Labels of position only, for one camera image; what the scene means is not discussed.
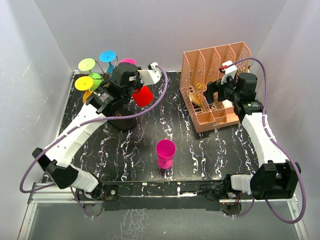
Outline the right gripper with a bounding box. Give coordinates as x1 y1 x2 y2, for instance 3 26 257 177
203 74 241 104

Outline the red wine glass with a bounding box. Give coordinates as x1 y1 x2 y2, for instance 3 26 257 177
132 86 154 107

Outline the magenta wine glass back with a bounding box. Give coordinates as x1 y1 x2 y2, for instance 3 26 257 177
119 58 136 65

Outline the magenta wine glass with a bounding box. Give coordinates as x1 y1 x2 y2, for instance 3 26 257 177
119 58 136 65
156 139 176 170

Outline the blue wine glass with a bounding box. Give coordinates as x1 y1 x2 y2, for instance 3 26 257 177
99 50 118 75

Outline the metal wine glass rack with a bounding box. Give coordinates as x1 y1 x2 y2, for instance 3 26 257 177
96 56 137 131

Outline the orange wine glass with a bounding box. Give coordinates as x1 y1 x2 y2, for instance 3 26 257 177
74 76 94 104

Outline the green wine glass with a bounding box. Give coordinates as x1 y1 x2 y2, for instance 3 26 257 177
78 58 103 91

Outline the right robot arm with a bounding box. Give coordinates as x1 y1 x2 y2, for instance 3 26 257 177
203 72 301 200

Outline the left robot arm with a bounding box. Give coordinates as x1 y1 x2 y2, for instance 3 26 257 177
32 62 162 200

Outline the magenta wine glass front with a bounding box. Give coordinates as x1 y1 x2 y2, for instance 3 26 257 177
156 139 176 170

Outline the pink file organizer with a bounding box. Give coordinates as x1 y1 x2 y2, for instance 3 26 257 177
179 41 251 133

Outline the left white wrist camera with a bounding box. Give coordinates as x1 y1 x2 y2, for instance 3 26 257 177
138 62 162 86

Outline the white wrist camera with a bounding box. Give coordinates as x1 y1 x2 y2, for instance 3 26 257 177
138 62 162 86
219 60 238 85

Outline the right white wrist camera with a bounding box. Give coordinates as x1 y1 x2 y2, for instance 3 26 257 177
219 60 238 85

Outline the metal base frame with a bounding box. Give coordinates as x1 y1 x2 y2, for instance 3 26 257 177
18 181 308 240

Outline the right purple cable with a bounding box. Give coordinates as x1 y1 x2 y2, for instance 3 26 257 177
219 57 307 224

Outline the purple cable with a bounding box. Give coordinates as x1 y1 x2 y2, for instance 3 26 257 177
19 65 169 218
219 57 307 224

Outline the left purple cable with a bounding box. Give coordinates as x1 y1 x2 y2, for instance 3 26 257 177
19 65 169 218

